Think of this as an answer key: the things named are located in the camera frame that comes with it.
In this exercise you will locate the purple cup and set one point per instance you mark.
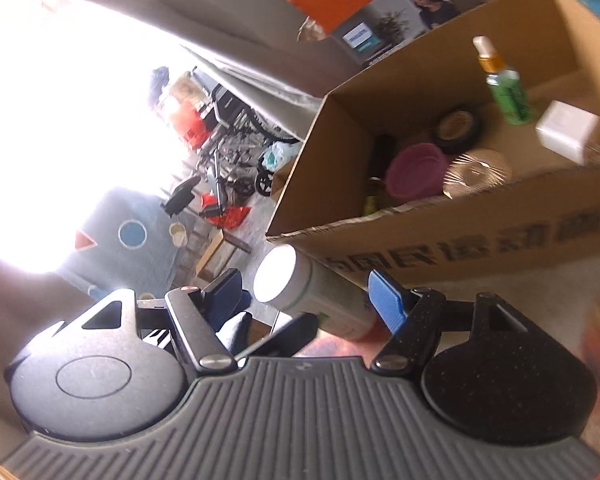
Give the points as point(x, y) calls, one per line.
point(415, 172)

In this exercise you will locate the white plastic bag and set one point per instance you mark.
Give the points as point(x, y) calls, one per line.
point(280, 152)

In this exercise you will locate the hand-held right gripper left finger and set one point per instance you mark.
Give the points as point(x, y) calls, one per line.
point(225, 285)

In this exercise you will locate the orange bag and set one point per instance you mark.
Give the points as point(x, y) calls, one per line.
point(192, 125)

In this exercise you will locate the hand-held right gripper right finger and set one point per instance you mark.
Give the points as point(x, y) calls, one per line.
point(387, 300)

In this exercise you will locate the black tube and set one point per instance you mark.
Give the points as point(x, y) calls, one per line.
point(382, 157)

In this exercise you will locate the large cardboard box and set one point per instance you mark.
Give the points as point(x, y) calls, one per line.
point(480, 255)

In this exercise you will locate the green dropper bottle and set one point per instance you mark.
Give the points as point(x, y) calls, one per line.
point(507, 90)

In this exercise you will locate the blue cloth with shapes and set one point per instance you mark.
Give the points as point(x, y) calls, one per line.
point(105, 255)

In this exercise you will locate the black jar with gold lid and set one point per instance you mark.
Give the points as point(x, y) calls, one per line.
point(477, 172)

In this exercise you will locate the white pill bottle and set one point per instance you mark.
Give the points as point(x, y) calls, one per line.
point(300, 290)

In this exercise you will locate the brown paper bag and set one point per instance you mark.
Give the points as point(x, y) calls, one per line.
point(312, 30)

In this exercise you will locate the white charger plug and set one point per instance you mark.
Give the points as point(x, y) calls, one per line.
point(567, 130)

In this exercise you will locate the wheelchair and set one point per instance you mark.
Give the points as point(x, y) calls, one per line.
point(235, 130)

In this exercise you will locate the black tape roll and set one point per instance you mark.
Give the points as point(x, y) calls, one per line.
point(472, 132)

